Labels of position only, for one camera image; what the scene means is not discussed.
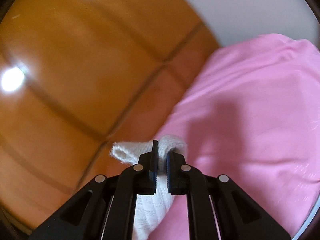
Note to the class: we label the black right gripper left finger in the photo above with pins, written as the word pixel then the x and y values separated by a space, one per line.
pixel 105 207

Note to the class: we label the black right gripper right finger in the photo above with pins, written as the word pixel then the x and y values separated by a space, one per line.
pixel 217 207

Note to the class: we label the white knitted sock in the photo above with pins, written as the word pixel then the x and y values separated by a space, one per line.
pixel 150 210

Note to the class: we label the pink bed cover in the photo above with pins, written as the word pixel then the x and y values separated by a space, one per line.
pixel 253 114

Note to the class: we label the wooden wardrobe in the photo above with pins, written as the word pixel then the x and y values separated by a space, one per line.
pixel 79 75

